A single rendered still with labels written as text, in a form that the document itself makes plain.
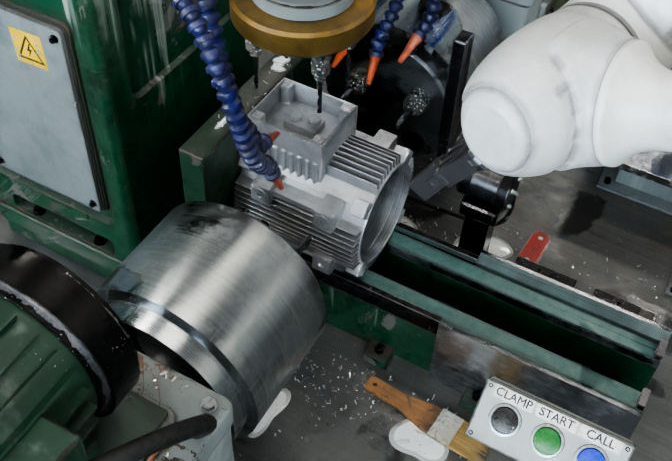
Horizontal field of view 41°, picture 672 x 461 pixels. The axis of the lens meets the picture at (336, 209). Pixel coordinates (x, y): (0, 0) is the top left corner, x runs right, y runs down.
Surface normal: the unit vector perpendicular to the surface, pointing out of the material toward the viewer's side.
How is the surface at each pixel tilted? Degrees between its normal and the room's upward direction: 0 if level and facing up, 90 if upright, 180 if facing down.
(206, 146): 0
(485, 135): 86
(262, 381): 73
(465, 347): 90
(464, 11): 28
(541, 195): 0
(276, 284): 43
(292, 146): 90
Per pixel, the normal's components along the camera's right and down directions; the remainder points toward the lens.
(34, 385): 0.69, -0.16
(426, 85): -0.48, 0.63
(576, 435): -0.28, -0.13
